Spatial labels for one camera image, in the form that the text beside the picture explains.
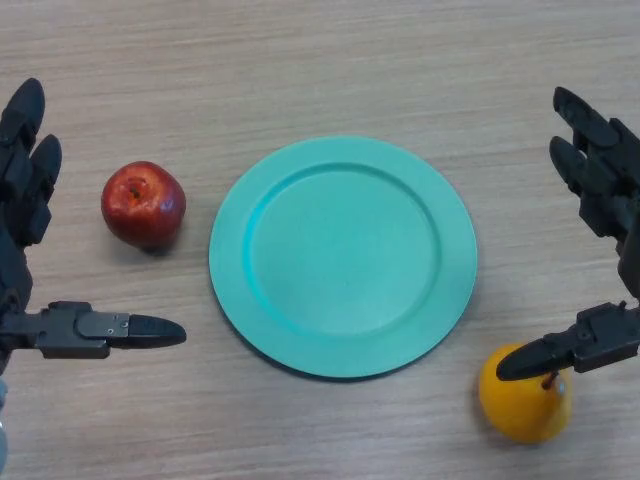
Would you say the red apple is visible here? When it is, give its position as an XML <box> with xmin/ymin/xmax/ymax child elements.
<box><xmin>101</xmin><ymin>160</ymin><xmax>187</xmax><ymax>254</ymax></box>

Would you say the yellow pear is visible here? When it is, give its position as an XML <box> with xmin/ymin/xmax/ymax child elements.
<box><xmin>474</xmin><ymin>342</ymin><xmax>574</xmax><ymax>445</ymax></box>

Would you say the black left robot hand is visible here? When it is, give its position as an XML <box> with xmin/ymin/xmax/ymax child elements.
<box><xmin>0</xmin><ymin>77</ymin><xmax>187</xmax><ymax>376</ymax></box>

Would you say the green round plate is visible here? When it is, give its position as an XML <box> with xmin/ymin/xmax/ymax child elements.
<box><xmin>208</xmin><ymin>134</ymin><xmax>480</xmax><ymax>382</ymax></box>

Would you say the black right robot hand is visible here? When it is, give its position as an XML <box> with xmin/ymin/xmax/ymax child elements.
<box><xmin>496</xmin><ymin>86</ymin><xmax>640</xmax><ymax>382</ymax></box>

